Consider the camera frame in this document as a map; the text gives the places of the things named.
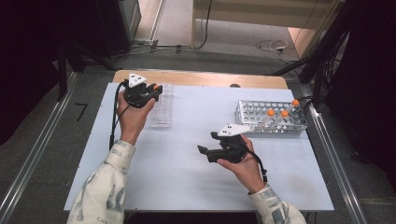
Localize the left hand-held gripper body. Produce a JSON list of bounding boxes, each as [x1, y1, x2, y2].
[[120, 72, 157, 109]]

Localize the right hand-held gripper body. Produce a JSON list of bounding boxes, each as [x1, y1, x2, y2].
[[205, 123, 254, 164]]

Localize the clear acrylic tube rack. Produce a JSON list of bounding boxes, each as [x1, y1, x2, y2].
[[148, 83, 174, 129]]

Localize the metal tube rack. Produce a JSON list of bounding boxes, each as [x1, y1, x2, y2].
[[233, 99, 309, 137]]

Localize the person's left hand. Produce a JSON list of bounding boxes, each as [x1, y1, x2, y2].
[[116, 90, 157, 147]]

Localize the person's right hand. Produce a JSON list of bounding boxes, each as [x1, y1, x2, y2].
[[216, 133, 267, 195]]

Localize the grey power strip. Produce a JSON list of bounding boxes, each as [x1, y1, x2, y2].
[[132, 37, 160, 49]]

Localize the grey cabinet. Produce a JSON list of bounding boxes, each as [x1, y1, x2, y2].
[[92, 0, 142, 59]]

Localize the black metal stand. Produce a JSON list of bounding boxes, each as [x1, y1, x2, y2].
[[55, 40, 120, 102]]

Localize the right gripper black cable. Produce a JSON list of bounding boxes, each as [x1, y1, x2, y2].
[[241, 146, 269, 184]]

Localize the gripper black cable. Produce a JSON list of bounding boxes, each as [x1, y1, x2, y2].
[[241, 146, 269, 184], [108, 81, 130, 151]]

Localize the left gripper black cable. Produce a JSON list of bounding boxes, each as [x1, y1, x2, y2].
[[108, 81, 130, 151]]

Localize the black floor cable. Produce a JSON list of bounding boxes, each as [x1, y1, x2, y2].
[[118, 0, 214, 59]]

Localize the aluminium floor rail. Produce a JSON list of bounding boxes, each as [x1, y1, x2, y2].
[[300, 83, 368, 224], [0, 72, 78, 223]]

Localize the white cable with adapter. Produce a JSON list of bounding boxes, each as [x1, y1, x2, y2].
[[255, 39, 290, 64]]

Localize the black stand with cables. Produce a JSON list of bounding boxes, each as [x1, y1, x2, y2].
[[264, 0, 359, 106]]

